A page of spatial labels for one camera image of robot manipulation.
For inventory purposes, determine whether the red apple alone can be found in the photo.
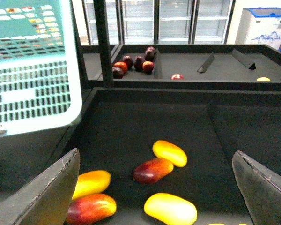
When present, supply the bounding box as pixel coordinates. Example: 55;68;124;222
171;74;184;80

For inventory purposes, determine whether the yellow mango bottom centre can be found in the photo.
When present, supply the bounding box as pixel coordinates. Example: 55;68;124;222
143;193;198;225

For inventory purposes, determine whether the black fruit tray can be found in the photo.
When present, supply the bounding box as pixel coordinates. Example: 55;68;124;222
14;87;281;225
81;45;281;91

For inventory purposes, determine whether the red mango centre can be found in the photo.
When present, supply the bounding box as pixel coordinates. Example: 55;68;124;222
132;158;174;184

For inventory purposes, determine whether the dark red apple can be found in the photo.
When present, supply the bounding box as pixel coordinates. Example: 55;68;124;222
112;67;125;79
144;46;156;61
122;55;133;70
133;56;145;71

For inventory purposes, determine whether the yellow mango upper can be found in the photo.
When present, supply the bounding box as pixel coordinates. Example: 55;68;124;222
152;140;188;167

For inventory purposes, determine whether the yellow fruit far right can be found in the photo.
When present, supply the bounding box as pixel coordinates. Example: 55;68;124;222
256;77;271;82

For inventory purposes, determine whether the red orange apple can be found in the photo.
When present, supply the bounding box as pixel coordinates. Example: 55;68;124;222
113;61;128;73

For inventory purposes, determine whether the black near fruit tray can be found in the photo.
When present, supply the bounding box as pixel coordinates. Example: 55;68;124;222
14;87;281;225

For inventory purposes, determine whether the red yellow mango bottom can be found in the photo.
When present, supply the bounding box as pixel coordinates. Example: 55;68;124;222
65;193;117;225

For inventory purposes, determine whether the black tray divider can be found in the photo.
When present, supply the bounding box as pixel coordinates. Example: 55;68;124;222
154;48;163;79
197;52;215;73
231;48;256;70

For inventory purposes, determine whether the yellow mango left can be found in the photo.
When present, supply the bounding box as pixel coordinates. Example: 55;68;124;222
72;170;111;201

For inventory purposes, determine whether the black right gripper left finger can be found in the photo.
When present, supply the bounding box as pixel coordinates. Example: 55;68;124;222
0;148;80;225

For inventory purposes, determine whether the glass door fridge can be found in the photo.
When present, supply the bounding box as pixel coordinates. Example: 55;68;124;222
81;0;236;45

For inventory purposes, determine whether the white chest freezer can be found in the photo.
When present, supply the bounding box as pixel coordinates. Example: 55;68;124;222
235;7;281;49

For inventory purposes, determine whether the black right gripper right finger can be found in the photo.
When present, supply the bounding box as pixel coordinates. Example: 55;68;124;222
232;151;281;225

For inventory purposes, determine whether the black far fruit tray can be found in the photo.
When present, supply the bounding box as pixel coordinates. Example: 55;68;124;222
81;45;281;91

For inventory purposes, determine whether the black vertical pole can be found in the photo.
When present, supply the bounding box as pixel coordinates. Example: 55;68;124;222
93;0;113;87

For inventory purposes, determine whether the light teal plastic basket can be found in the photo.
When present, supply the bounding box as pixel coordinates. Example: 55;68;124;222
0;0;82;138

